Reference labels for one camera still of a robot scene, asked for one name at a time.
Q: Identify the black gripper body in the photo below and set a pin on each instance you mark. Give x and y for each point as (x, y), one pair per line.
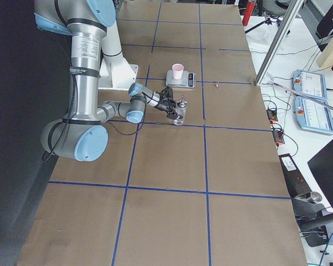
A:
(162, 105)

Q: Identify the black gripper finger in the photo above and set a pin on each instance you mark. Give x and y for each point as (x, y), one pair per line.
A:
(172, 114)

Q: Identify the clear glass sauce bottle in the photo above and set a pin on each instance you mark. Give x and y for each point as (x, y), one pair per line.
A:
(181, 107)

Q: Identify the pink paper cup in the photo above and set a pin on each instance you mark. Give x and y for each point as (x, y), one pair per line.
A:
(177, 70)

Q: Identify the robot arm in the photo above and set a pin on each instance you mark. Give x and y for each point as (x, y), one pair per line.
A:
(80, 134)

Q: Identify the digital kitchen scale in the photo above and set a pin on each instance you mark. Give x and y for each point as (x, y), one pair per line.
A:
(188, 80)

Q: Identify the metal cup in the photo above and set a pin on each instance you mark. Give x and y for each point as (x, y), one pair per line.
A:
(314, 197)

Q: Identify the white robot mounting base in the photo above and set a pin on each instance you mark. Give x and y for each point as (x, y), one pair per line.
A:
(115, 71)

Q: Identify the orange black connector box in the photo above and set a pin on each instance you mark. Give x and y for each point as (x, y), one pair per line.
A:
(277, 130)

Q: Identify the red cylinder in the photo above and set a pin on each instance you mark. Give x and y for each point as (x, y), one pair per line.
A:
(248, 12)

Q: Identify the black tripod rod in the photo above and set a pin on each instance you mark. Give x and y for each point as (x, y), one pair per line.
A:
(267, 21)

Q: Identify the blue teach pendant near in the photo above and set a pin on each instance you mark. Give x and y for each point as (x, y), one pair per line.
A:
(311, 116)

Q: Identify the blue teach pendant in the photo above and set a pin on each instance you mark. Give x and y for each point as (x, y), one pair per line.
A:
(311, 84)
(311, 116)

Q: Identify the grabber stick tool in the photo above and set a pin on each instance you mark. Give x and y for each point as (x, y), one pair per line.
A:
(321, 102)

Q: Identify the blue teach pendant far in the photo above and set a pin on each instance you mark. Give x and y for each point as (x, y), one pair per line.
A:
(311, 84)

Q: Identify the black monitor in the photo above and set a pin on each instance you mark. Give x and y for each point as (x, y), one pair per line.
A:
(321, 167)

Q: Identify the aluminium frame post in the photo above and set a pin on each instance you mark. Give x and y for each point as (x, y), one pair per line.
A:
(289, 16)

